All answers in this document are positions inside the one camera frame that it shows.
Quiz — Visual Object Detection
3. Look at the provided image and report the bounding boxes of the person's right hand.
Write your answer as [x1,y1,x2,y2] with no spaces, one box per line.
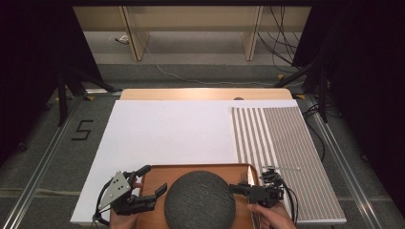
[246,201,298,229]

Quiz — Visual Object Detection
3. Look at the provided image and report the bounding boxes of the short silver metal bar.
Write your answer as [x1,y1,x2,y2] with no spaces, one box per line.
[83,88,123,96]

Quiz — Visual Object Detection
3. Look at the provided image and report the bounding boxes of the brown wooden tray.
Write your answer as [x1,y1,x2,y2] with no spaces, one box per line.
[135,163,266,229]

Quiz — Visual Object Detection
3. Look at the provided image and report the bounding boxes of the right hand-held gripper cable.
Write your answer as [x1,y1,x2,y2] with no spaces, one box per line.
[279,177,300,225]

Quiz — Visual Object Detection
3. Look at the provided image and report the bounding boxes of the hand-held gripper cable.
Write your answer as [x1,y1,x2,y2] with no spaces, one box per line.
[279,177,300,225]
[91,179,113,228]

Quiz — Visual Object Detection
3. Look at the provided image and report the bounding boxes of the striped placemat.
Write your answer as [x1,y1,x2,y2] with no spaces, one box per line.
[229,106,348,223]

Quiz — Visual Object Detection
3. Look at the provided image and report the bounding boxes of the beige shelf unit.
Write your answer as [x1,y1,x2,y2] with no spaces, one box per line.
[73,5,312,63]

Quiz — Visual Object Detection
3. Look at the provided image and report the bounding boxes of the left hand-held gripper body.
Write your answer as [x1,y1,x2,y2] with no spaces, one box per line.
[96,171,147,216]

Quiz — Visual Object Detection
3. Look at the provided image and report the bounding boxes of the person's left hand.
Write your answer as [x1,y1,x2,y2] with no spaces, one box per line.
[109,180,144,229]

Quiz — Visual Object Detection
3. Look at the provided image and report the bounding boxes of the black metal stand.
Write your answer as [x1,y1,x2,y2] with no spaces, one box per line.
[55,68,122,128]
[273,61,329,123]

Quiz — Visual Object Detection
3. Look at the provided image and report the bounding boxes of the aluminium floor rail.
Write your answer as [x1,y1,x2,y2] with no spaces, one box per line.
[0,94,88,229]
[304,94,381,229]

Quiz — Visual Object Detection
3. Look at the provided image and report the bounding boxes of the bundle of black cables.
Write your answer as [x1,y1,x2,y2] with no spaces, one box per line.
[257,5,307,74]

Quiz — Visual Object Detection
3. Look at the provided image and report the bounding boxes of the left hand-held gripper cable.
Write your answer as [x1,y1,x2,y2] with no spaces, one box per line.
[91,179,113,228]

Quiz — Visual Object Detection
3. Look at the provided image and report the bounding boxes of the white floor socket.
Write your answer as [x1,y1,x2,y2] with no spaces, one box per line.
[114,34,131,46]

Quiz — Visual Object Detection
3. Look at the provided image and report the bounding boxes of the dark curtain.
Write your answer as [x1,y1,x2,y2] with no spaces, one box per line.
[0,0,104,166]
[292,0,405,211]

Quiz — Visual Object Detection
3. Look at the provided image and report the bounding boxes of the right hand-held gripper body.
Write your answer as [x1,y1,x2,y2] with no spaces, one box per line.
[254,165,301,210]

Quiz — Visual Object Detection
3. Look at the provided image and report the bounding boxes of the black floor cable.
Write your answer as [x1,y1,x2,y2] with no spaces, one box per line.
[302,103,327,163]

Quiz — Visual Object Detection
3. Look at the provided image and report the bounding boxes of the dark round textured plate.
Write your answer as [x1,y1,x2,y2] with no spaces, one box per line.
[163,170,237,229]

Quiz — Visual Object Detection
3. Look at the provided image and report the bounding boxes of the white board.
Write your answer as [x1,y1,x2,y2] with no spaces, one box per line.
[70,99,348,226]

